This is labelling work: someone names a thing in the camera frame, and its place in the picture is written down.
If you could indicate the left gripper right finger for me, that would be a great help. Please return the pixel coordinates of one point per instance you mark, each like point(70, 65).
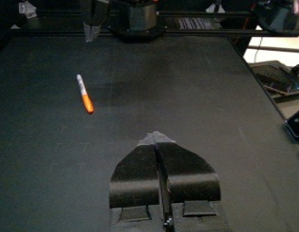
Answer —
point(191, 178)

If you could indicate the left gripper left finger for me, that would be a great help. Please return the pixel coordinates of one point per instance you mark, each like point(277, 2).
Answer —
point(135, 178)

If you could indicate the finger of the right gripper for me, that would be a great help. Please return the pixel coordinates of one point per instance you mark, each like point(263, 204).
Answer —
point(92, 27)

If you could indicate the grey marker pen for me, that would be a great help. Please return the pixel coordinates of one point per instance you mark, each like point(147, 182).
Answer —
point(85, 94)

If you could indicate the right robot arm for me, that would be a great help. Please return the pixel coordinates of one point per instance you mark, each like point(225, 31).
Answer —
point(136, 18)

